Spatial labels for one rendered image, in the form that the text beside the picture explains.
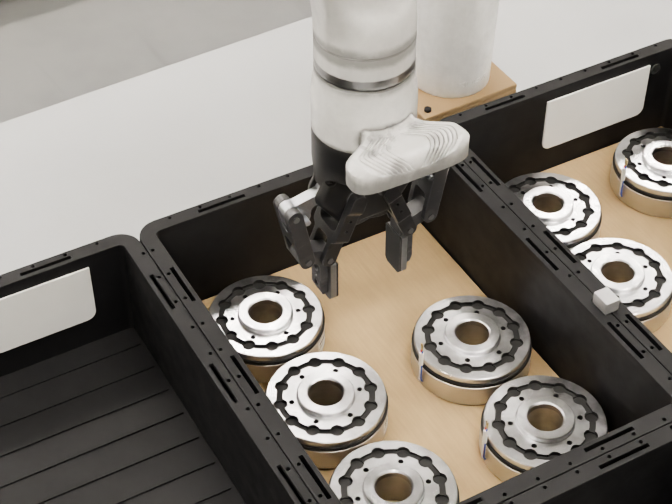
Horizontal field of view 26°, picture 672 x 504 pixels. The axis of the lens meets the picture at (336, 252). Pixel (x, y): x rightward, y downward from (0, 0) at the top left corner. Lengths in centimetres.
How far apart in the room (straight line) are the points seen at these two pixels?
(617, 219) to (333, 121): 51
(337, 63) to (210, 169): 73
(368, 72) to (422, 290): 42
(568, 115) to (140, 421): 52
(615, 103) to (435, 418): 42
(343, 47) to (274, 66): 88
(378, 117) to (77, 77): 209
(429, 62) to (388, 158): 65
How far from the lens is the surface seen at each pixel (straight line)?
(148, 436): 124
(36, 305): 126
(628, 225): 144
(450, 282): 136
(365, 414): 120
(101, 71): 306
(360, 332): 131
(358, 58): 96
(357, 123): 99
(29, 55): 313
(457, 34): 158
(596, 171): 149
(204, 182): 167
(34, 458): 124
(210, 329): 118
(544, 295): 126
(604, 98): 148
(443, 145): 99
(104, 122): 177
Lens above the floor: 177
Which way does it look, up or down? 43 degrees down
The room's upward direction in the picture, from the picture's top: straight up
